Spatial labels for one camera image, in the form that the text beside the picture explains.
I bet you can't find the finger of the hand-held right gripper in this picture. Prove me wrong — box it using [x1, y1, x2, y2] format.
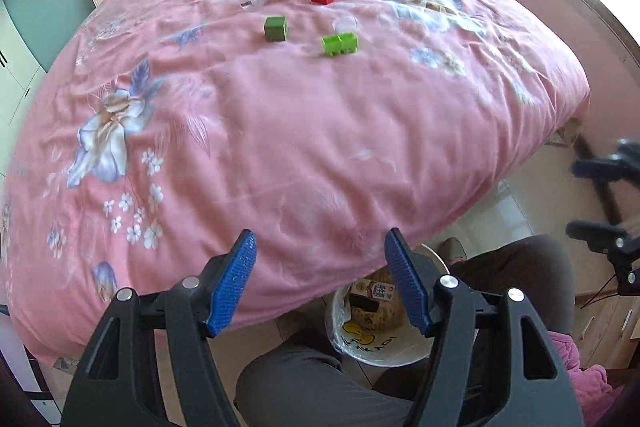
[565, 219, 640, 295]
[570, 138, 640, 190]

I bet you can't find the clear bin liner bag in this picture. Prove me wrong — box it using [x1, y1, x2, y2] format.
[325, 289, 436, 358]

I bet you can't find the white wardrobe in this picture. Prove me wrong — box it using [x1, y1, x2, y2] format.
[0, 0, 48, 168]

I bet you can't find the brown printed carton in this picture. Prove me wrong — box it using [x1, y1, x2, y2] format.
[350, 269, 403, 333]

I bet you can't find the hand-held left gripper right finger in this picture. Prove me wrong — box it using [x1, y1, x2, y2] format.
[384, 227, 585, 427]

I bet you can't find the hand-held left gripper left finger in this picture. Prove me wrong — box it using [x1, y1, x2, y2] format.
[60, 228, 258, 427]

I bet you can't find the black cable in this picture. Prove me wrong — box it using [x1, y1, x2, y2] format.
[579, 276, 622, 308]

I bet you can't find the grey slipper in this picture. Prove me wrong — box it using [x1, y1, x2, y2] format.
[444, 237, 468, 264]

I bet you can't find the black stand leg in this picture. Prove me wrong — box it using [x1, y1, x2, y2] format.
[574, 134, 623, 224]

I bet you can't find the pink floral blanket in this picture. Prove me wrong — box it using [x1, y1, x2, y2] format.
[0, 0, 591, 365]

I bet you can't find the person's left leg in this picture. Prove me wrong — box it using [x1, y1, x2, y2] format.
[235, 339, 426, 427]

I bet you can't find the dark green cube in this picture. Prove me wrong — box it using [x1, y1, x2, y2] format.
[264, 16, 289, 42]

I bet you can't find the wooden cabinet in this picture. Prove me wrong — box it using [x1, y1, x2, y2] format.
[572, 292, 640, 375]

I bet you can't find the person's leg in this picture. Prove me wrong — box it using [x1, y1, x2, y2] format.
[450, 234, 576, 358]
[235, 339, 426, 427]

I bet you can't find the pink fleece garment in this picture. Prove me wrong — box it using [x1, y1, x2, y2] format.
[550, 332, 626, 427]

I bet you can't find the person's right leg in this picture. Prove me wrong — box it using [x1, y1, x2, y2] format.
[450, 234, 576, 358]

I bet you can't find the white trash bin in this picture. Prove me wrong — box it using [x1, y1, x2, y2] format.
[324, 243, 448, 369]

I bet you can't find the light green block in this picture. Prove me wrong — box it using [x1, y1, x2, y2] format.
[321, 33, 360, 57]

